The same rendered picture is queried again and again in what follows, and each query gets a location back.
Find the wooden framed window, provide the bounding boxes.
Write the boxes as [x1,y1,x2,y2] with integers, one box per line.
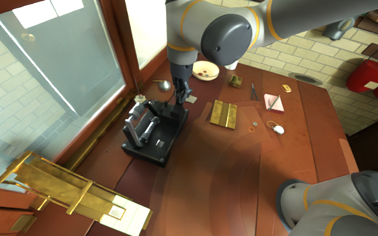
[0,0,170,166]

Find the dark pliers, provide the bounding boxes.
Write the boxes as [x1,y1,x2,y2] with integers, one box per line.
[250,82,259,102]

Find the brass sill rail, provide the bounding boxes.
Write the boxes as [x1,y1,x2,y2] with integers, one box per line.
[63,81,146,173]

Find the grey press lever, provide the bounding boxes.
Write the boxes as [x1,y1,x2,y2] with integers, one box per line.
[123,100,155,149]

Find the red bucket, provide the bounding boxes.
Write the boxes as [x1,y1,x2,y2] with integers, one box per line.
[345,58,378,95]

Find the pink notepad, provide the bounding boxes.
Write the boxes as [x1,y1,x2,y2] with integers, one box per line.
[263,93,285,115]

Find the grey issue tray block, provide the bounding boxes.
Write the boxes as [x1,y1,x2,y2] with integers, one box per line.
[155,139,166,158]

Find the black ticket press body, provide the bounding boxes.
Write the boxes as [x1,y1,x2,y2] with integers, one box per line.
[121,99,190,168]

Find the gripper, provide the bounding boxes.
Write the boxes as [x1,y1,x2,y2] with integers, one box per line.
[170,61,194,106]

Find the brass hinge plate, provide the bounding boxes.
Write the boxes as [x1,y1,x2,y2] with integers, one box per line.
[8,214,38,234]

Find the brass ribbed tray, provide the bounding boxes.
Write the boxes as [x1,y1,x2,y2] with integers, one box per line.
[210,99,238,130]

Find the green pencil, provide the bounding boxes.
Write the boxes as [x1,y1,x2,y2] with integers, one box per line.
[268,95,281,112]

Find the white ruled paper sheet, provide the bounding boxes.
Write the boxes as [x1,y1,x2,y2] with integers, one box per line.
[99,194,152,236]

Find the grey ticket tube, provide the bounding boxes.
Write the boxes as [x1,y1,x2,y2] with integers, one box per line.
[140,116,160,146]

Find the cream bowl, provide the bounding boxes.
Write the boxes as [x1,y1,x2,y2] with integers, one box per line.
[191,60,221,82]

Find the grey date wheel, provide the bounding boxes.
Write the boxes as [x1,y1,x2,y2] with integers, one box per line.
[129,102,146,119]

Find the green gold small box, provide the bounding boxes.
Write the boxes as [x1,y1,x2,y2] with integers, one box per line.
[229,74,244,89]

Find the white cup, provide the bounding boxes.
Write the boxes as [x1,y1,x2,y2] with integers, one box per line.
[225,59,240,71]

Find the brass ticket rack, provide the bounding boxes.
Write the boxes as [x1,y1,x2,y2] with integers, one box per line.
[0,150,154,232]

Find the paper spike with base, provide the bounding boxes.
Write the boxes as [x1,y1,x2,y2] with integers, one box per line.
[133,76,148,104]

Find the round floor drain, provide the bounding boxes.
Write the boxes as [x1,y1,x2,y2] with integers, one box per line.
[288,72,320,87]

